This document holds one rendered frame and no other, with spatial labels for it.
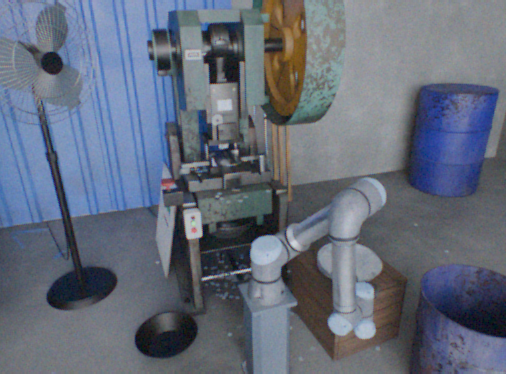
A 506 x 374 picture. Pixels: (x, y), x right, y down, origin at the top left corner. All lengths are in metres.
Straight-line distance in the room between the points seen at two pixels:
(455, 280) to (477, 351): 0.40
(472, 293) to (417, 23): 2.63
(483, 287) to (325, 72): 1.14
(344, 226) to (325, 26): 0.91
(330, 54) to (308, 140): 1.91
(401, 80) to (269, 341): 2.92
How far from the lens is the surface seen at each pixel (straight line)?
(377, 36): 3.77
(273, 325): 1.62
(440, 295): 1.96
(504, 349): 1.64
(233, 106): 2.00
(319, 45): 1.76
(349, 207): 1.20
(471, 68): 4.49
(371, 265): 1.92
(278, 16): 2.27
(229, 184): 2.01
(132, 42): 3.11
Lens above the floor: 1.46
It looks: 23 degrees down
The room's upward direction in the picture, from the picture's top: 1 degrees counter-clockwise
